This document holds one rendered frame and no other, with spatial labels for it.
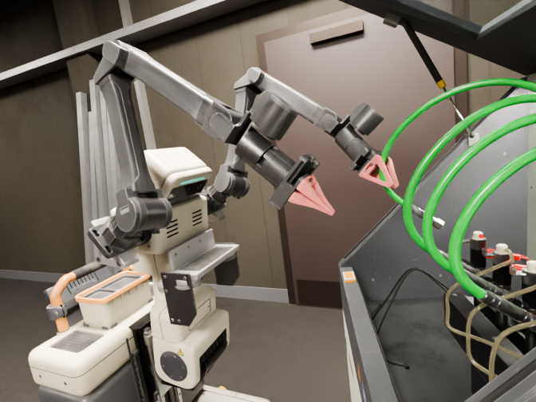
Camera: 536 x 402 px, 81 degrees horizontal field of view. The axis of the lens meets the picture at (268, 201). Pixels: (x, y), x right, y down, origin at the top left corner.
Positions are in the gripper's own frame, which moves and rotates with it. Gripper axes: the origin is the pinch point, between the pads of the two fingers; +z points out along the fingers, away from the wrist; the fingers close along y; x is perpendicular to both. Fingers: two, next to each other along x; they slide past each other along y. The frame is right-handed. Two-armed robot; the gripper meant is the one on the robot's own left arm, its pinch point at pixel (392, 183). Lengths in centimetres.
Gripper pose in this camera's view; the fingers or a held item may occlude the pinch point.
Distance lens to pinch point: 81.1
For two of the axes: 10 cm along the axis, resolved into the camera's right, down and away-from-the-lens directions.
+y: 7.4, 0.2, 6.7
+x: -4.9, 7.1, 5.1
